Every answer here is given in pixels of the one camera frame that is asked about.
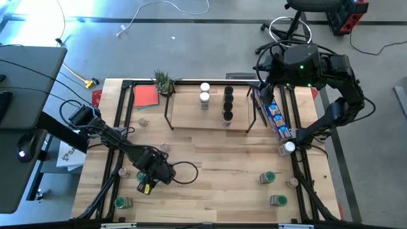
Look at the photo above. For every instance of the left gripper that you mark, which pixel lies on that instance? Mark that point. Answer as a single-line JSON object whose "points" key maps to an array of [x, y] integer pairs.
{"points": [[157, 168]]}

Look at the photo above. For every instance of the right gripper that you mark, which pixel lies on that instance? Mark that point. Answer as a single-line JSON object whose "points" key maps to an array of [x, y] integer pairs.
{"points": [[275, 68]]}

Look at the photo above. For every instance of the small brown lid glass jar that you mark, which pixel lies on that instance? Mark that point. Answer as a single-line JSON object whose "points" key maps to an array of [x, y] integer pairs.
{"points": [[123, 172], [292, 182], [164, 146], [142, 122]]}

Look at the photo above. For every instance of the black lid purple label jar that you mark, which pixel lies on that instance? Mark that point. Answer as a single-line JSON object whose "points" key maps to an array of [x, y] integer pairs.
{"points": [[228, 90], [228, 98], [227, 106], [227, 115]]}

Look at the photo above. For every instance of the white lid bagel seasoning jar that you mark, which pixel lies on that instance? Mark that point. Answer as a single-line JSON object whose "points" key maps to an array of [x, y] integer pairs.
{"points": [[204, 97], [289, 147], [205, 86]]}

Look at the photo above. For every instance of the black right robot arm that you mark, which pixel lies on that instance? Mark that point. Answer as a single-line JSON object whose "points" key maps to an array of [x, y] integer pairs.
{"points": [[302, 63]]}

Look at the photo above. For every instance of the blue plastic wrap box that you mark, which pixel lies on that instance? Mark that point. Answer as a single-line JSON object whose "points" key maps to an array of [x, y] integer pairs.
{"points": [[280, 122]]}

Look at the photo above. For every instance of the red table clamp plate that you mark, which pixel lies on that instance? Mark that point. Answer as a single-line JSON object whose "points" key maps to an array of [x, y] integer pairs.
{"points": [[314, 93], [97, 99]]}

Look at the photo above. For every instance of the teal flat mat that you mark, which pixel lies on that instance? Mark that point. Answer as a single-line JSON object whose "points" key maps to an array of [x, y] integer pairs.
{"points": [[151, 107]]}

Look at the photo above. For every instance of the potted succulent plant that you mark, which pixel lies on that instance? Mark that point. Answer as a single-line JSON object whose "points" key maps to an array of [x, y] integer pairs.
{"points": [[162, 82]]}

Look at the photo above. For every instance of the white printed paper bag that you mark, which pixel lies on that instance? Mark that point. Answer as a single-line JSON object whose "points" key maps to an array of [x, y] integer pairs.
{"points": [[68, 156]]}

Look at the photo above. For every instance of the black floor plug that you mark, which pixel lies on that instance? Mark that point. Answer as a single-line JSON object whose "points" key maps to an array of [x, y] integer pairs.
{"points": [[95, 81]]}

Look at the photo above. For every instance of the red and black tool case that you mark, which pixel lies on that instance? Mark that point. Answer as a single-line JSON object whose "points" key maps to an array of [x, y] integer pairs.
{"points": [[349, 19]]}

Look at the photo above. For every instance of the black device with white light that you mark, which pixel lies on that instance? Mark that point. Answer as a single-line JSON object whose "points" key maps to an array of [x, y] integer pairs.
{"points": [[27, 148]]}

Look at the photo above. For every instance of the grey metal bar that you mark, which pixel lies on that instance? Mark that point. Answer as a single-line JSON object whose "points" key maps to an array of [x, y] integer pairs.
{"points": [[402, 100]]}

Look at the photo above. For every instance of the grey desk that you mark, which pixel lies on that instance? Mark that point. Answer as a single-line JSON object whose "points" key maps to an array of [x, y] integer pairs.
{"points": [[31, 105]]}

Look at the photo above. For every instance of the black flat desk device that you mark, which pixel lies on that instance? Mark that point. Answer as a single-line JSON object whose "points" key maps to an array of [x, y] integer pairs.
{"points": [[4, 106]]}

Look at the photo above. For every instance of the wooden shelf black metal frame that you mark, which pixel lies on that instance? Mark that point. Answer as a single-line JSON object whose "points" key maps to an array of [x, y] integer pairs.
{"points": [[190, 114]]}

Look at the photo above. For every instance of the silver metal bracket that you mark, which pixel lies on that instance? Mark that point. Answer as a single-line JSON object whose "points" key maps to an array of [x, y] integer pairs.
{"points": [[295, 226], [117, 226]]}

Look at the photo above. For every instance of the black table rig frame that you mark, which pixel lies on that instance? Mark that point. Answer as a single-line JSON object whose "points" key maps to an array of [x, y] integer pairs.
{"points": [[126, 84]]}

